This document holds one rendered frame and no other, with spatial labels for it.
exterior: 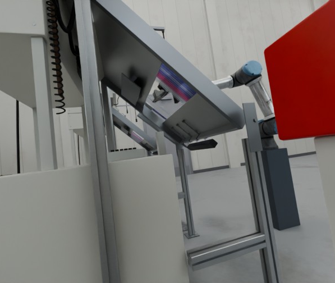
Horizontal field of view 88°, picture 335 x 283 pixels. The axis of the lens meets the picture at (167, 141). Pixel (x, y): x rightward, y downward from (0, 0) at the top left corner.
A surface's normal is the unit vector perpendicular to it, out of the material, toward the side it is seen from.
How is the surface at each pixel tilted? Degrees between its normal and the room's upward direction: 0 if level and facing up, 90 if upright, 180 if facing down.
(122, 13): 90
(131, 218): 90
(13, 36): 180
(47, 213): 90
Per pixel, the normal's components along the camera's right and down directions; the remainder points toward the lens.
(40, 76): 0.26, -0.10
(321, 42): -0.96, 0.11
